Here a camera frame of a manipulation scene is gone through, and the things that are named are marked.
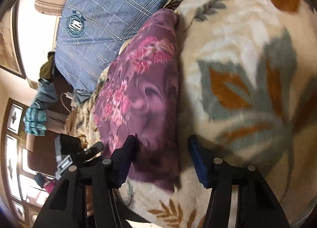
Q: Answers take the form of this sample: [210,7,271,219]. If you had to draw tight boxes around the purple floral garment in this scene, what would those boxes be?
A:
[94,9,180,192]

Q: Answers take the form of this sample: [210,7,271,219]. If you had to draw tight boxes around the teal hanging clothes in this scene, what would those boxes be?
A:
[23,51,57,137]

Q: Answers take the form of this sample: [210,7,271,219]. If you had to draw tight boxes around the wooden framed window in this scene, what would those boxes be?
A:
[1,98,49,227]

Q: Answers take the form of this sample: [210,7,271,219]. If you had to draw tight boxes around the beige floral fleece blanket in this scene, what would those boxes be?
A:
[68,0,316,227]

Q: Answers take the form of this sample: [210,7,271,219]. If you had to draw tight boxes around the blue plaid bedsheet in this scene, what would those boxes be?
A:
[55,0,167,91]

